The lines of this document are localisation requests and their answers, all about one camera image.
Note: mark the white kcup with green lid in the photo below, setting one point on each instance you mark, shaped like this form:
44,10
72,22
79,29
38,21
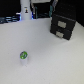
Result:
24,58

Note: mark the black kcup holder box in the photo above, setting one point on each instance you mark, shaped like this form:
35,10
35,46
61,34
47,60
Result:
63,19

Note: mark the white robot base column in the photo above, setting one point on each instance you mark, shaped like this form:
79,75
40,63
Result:
25,10

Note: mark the dark background equipment left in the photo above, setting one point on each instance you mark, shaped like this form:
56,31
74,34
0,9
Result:
10,19

